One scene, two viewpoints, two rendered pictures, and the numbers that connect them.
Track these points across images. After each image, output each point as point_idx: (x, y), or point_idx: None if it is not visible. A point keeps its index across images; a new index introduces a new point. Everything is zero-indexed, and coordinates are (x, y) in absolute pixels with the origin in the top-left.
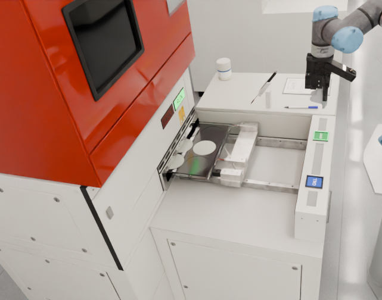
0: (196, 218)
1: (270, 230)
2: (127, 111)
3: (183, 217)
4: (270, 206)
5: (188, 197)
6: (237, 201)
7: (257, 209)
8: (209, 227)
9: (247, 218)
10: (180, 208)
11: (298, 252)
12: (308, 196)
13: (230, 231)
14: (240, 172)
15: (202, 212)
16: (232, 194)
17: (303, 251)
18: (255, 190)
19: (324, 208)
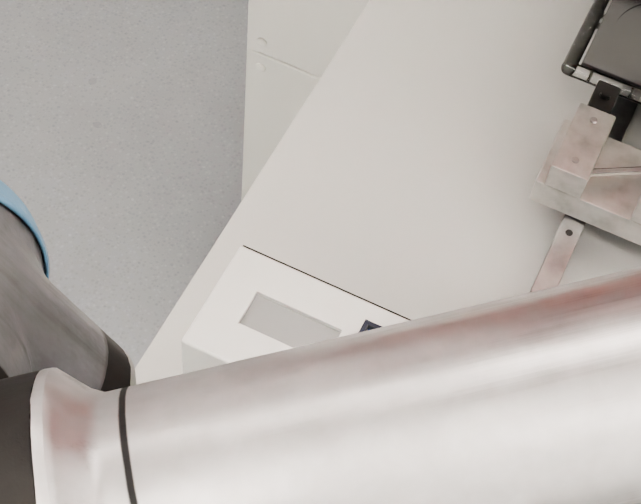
0: (417, 58)
1: (300, 269)
2: None
3: (433, 21)
4: (424, 303)
5: (535, 47)
6: (477, 196)
7: (418, 254)
8: (365, 87)
9: (377, 207)
10: (483, 18)
11: (169, 325)
12: (308, 322)
13: (331, 144)
14: (570, 170)
15: (443, 79)
16: (518, 188)
17: (169, 344)
18: (526, 273)
19: (222, 350)
